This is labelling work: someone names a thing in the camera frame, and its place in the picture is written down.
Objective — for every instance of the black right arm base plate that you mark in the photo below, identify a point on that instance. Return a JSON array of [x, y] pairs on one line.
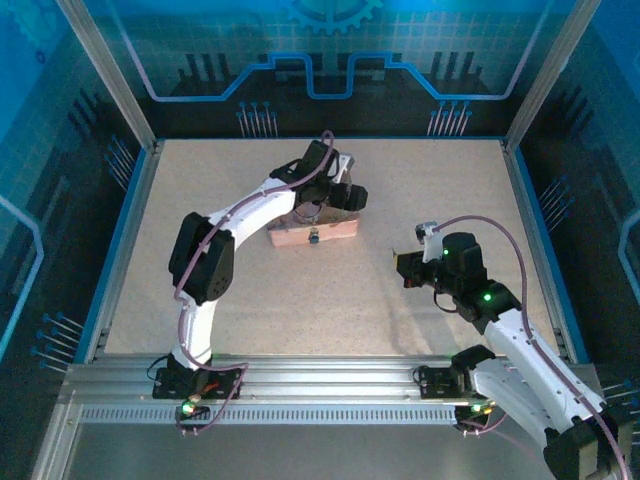
[[432, 382]]

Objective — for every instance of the aluminium frame post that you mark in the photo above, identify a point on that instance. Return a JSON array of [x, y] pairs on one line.
[[550, 75], [107, 75]]

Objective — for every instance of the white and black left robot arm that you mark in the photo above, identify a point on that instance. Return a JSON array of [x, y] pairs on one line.
[[197, 330]]

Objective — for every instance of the aluminium table side rail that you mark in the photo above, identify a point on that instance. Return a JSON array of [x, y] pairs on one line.
[[125, 250], [542, 250]]

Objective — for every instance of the long aluminium mounting rail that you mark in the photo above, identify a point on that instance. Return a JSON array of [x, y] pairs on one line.
[[325, 380]]

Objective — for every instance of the pink floral tin box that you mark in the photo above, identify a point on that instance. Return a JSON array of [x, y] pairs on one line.
[[335, 231]]

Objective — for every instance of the small LED controller board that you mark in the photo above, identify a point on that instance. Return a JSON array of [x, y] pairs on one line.
[[190, 409], [475, 411]]

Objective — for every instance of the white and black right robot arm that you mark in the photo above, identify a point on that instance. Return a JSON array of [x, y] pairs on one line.
[[520, 360]]

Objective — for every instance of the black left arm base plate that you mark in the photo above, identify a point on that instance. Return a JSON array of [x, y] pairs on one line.
[[167, 385]]

